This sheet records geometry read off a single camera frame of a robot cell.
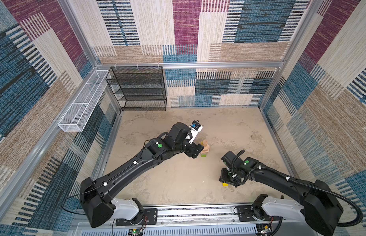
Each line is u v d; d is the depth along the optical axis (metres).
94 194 0.39
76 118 0.71
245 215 0.73
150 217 0.73
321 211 0.40
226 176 0.74
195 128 0.61
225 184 0.74
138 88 1.08
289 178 0.47
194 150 0.62
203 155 0.94
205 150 0.85
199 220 0.73
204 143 0.83
